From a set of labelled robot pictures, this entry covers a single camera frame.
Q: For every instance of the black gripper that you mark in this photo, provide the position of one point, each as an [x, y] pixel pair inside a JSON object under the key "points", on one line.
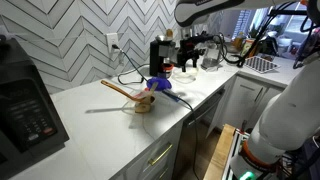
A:
{"points": [[188, 50]]}

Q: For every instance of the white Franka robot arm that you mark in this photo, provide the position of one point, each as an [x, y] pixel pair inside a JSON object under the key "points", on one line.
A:
{"points": [[293, 110]]}

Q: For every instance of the steel utensil holder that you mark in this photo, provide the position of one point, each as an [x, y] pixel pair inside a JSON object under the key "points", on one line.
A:
{"points": [[174, 56]]}

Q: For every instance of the wooden spoon in holder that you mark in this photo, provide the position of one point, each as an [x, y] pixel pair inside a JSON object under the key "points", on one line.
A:
{"points": [[169, 32]]}

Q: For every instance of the long brown wooden spoon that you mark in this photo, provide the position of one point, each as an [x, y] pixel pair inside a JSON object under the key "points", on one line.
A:
{"points": [[116, 88]]}

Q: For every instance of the clear shallow bowl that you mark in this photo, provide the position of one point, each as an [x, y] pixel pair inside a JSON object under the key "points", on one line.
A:
{"points": [[185, 76]]}

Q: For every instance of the red white cup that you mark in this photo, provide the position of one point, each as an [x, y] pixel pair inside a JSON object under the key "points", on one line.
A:
{"points": [[167, 69]]}

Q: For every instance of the black coffee maker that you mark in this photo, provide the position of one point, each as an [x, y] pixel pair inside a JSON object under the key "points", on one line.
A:
{"points": [[154, 56]]}

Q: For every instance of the amber bottle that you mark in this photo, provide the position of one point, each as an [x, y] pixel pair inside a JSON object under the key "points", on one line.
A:
{"points": [[238, 41]]}

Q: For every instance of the orange green carton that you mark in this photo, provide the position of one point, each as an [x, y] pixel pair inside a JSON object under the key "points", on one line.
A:
{"points": [[248, 48]]}

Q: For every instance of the patterned drying mat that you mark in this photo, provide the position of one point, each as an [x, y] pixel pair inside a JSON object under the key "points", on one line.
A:
{"points": [[260, 64]]}

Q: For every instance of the white background container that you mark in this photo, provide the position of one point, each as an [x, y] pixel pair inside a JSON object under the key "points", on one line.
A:
{"points": [[284, 45]]}

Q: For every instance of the black microwave oven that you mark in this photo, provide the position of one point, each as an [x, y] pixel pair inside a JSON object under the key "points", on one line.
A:
{"points": [[23, 100]]}

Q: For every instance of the white wall outlet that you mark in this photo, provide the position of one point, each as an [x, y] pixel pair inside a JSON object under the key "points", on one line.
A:
{"points": [[112, 40]]}

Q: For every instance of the white metal cart frame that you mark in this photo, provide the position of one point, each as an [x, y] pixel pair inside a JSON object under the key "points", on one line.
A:
{"points": [[233, 150]]}

